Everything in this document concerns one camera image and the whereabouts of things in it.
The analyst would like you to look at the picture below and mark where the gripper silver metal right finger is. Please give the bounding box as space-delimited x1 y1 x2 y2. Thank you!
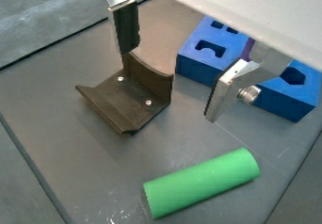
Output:
204 42 291 122

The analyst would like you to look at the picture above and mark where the blue shape-sorter block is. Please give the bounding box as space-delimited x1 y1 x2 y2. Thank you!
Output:
175 16 322 122

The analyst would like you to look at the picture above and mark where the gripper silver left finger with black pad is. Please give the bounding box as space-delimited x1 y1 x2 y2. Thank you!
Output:
104 0 139 54

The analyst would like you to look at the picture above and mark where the purple pentagon peg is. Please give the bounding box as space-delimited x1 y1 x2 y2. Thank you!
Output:
240 38 255 61

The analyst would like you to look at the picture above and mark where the green oval cylinder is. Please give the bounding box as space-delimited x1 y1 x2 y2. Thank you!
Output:
143 148 260 219

